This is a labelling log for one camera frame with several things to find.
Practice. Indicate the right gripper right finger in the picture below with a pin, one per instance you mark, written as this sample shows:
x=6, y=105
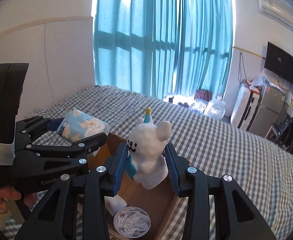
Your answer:
x=236, y=217

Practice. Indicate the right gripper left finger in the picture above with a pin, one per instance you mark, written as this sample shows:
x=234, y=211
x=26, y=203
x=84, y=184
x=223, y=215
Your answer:
x=54, y=217

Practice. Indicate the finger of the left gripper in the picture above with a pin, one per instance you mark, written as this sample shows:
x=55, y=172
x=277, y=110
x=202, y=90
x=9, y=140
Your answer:
x=30, y=129
x=87, y=146

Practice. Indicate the blue floral tissue pack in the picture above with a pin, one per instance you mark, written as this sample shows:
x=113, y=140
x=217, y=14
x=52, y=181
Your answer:
x=78, y=125

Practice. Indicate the white bear plush toy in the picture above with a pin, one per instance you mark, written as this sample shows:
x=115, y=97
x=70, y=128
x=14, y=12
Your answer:
x=145, y=147

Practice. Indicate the clear floss pick jar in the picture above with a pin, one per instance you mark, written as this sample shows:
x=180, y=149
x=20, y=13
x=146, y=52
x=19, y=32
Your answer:
x=132, y=222

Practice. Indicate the person left hand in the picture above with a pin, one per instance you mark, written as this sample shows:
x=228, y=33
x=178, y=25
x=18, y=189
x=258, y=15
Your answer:
x=9, y=193

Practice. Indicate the checkered bed quilt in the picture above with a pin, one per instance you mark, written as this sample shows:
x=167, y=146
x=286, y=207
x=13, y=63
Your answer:
x=260, y=167

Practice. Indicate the brown cardboard box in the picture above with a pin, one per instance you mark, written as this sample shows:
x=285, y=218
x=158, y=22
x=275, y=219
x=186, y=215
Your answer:
x=159, y=202

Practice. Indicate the clear plastic bag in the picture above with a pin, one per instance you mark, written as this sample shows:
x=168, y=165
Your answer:
x=215, y=108

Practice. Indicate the white suitcase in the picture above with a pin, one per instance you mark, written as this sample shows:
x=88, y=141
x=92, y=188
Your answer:
x=244, y=108

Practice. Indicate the silver mini fridge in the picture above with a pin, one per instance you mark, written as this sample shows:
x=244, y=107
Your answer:
x=267, y=111

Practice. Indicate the dark red patterned bag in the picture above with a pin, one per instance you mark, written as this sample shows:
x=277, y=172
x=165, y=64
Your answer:
x=203, y=94

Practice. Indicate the teal window curtain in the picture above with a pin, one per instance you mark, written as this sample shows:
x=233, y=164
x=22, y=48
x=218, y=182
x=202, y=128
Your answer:
x=163, y=47

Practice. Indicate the white air conditioner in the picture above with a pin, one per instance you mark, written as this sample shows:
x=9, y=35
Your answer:
x=276, y=13

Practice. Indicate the black wall television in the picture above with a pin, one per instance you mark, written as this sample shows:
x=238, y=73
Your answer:
x=279, y=62

